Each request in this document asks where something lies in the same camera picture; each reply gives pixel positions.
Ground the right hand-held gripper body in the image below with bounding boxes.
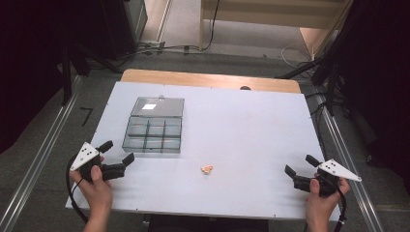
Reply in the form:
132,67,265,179
292,159,363,198

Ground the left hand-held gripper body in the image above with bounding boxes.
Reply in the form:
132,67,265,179
70,141,127,183

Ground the clear plastic compartment box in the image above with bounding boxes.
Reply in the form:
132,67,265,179
122,96,186,155

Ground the person's right hand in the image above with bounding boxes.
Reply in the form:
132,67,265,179
305,178,352,218

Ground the person's left hand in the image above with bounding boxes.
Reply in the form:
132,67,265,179
69,156,114,220

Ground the black metal stand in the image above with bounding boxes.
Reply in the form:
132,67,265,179
60,44,73,106

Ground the dark curtain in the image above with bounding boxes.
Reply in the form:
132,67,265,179
0,0,107,156
335,0,410,188

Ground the dark cabinet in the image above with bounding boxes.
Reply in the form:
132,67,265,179
96,0,149,62

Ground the light wooden shelf unit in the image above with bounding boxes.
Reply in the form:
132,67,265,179
198,0,354,52

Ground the aluminium floor rail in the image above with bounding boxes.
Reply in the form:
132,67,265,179
314,92,385,232
0,76,82,232

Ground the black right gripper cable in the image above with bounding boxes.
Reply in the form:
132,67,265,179
333,185,348,232

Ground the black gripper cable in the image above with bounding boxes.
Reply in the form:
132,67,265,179
333,185,348,232
65,154,90,225

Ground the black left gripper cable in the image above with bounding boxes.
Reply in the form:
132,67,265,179
65,154,90,225

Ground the white floor cable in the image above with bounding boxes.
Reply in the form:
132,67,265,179
280,43,316,71

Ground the black hanging cable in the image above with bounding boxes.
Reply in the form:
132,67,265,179
202,0,222,52

